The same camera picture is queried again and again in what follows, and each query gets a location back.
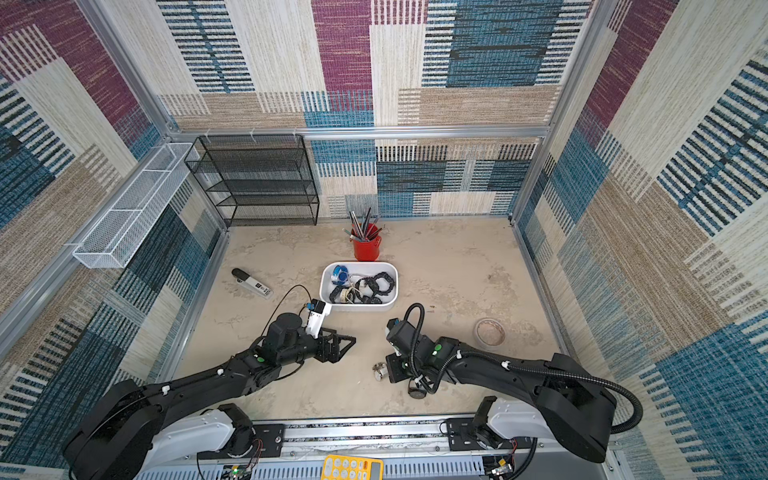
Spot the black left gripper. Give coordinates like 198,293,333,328
278,327,357,371

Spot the silver metal watch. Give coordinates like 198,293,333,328
372,362,389,382

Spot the dark brown round watch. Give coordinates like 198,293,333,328
407,380,428,400

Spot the black chunky watch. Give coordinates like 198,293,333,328
329,285,356,304

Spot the white plastic storage box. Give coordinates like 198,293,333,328
320,261,399,312

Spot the blue strap watch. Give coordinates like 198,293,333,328
331,264,350,286

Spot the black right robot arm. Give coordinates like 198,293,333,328
386,316,644,463

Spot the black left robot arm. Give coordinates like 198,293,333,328
62,312,356,479

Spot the white adhesive tape roll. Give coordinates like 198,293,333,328
473,318,506,349

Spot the red metal pen bucket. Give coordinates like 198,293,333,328
350,225,381,262

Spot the yellow teach pendant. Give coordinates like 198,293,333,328
321,455,384,480

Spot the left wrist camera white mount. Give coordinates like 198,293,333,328
305,299,332,339

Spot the aluminium front rail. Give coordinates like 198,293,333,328
107,409,619,463

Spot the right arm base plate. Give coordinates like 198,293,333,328
438,417,533,451

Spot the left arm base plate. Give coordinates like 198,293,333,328
242,423,286,460

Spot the black wire mesh shelf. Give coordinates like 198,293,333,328
184,134,320,228

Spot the white wire mesh basket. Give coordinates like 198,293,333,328
73,143,192,269

